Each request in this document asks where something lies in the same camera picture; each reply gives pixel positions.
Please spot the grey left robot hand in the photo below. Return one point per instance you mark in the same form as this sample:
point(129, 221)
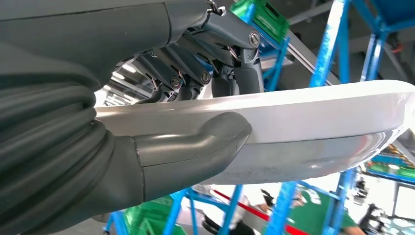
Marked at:
point(81, 32)

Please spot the blue steel shelf rack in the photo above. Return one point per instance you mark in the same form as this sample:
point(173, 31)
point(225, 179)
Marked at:
point(344, 39)

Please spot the green plastic crate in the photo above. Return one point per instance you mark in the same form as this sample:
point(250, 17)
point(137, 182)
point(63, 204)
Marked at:
point(146, 214)
point(269, 19)

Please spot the red barrier belt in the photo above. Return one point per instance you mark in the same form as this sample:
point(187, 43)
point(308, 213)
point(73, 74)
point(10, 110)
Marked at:
point(246, 207)

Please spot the person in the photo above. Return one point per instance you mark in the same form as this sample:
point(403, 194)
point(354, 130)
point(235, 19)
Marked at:
point(311, 211)

